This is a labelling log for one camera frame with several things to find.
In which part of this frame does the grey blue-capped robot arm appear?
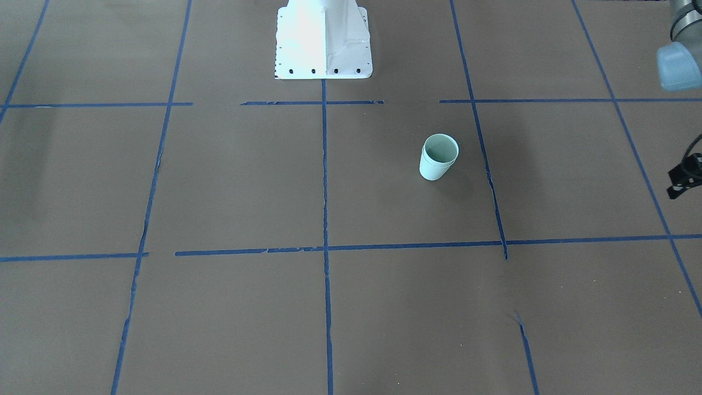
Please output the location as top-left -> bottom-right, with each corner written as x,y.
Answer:
656,1 -> 701,92

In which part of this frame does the mint green outer cup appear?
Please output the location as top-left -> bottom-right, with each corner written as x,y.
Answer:
418,133 -> 460,182

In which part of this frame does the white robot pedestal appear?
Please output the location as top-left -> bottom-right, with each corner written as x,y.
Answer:
274,1 -> 373,80

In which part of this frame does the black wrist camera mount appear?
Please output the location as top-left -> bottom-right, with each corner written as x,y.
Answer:
666,153 -> 701,200

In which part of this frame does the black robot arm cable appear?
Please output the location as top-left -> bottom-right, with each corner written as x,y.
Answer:
682,133 -> 702,182

